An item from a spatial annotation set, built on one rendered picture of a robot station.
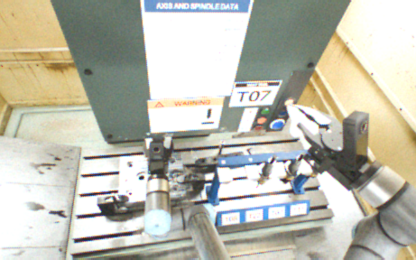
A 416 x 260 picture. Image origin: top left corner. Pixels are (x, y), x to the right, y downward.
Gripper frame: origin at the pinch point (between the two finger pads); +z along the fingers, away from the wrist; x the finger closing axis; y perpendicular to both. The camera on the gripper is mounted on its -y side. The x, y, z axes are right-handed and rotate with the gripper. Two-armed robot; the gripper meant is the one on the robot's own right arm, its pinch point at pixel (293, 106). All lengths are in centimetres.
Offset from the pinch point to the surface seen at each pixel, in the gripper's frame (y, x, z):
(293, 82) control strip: -5.8, -0.7, 2.2
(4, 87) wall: 88, -56, 154
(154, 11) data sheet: -20.7, -24.1, 16.0
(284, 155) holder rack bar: 45, 23, 2
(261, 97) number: -2.0, -5.9, 5.2
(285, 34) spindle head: -16.8, -5.6, 5.3
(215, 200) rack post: 77, 0, 11
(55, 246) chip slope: 103, -70, 48
